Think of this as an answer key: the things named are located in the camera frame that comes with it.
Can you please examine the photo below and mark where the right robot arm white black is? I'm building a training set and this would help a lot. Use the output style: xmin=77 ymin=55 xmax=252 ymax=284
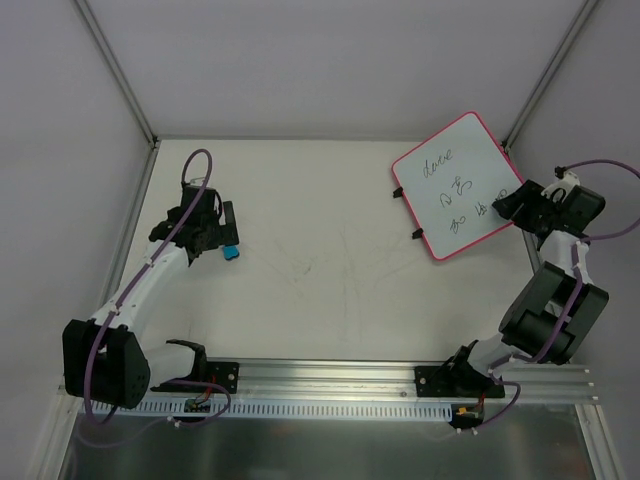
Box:
xmin=424 ymin=173 xmax=609 ymax=397

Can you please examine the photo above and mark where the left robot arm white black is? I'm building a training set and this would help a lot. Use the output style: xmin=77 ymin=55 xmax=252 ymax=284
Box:
xmin=62 ymin=184 xmax=239 ymax=409

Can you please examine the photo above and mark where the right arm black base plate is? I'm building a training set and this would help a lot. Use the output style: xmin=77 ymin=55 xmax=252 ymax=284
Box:
xmin=414 ymin=365 xmax=505 ymax=399

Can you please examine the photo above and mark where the right aluminium corner post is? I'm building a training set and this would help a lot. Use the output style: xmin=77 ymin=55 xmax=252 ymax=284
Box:
xmin=501 ymin=0 xmax=602 ymax=154

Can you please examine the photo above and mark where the white slotted cable duct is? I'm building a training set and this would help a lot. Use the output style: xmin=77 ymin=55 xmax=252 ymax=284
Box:
xmin=118 ymin=396 xmax=453 ymax=423

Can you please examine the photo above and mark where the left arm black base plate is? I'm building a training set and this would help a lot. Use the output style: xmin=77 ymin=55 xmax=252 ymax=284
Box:
xmin=205 ymin=359 xmax=240 ymax=395

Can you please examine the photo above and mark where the blue whiteboard eraser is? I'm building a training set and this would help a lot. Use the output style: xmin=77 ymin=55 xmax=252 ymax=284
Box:
xmin=222 ymin=245 xmax=240 ymax=261

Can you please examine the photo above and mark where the aluminium mounting rail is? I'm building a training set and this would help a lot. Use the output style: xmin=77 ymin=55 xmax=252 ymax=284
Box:
xmin=210 ymin=358 xmax=600 ymax=405

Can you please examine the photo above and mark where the pink framed whiteboard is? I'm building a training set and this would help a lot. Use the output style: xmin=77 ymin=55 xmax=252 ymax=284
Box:
xmin=391 ymin=111 xmax=524 ymax=261

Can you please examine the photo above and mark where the left aluminium corner post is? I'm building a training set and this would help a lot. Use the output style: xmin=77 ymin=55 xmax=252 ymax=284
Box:
xmin=71 ymin=0 xmax=158 ymax=148

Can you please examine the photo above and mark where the aluminium corner post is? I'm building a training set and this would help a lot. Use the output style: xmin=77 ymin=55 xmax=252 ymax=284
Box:
xmin=501 ymin=0 xmax=602 ymax=154
xmin=71 ymin=0 xmax=158 ymax=148

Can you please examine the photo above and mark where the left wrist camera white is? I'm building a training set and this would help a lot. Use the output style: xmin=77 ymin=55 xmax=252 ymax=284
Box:
xmin=189 ymin=177 xmax=206 ymax=187

